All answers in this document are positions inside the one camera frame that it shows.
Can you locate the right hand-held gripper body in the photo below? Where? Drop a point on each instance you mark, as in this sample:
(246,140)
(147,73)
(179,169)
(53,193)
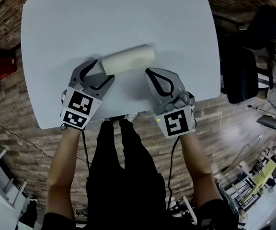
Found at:
(176,122)

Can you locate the black office chair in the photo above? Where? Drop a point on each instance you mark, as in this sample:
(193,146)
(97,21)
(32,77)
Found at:
(243,75)

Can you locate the yellow-green chair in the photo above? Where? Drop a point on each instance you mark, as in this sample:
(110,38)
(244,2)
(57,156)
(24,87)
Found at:
(263,178)

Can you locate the beige curved plastic housing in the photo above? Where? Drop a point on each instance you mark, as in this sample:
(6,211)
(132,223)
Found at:
(128,60)

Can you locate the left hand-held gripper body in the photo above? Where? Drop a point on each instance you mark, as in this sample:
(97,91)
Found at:
(80,104)

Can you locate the person's white shoe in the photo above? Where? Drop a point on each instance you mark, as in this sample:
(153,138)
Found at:
(105,120)
(132,116)

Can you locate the person's black trousers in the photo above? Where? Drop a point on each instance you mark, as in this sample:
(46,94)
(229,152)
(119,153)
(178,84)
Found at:
(128,188)

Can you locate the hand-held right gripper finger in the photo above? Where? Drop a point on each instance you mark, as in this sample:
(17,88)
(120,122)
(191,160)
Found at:
(177,85)
(152,90)

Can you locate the person's left white shoe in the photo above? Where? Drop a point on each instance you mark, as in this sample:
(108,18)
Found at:
(105,120)

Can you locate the person's left forearm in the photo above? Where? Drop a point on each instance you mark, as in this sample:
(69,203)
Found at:
(63,171)

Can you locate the person's right white shoe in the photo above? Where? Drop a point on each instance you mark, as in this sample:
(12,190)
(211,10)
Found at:
(132,116)

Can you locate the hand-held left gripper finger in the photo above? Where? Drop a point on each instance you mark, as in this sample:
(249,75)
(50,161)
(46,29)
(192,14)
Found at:
(77,74)
(100,88)

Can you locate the person's right forearm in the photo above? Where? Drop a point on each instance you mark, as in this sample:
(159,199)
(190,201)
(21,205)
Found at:
(198,171)

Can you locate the person's dark shirt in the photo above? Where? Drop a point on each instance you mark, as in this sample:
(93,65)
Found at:
(214,214)

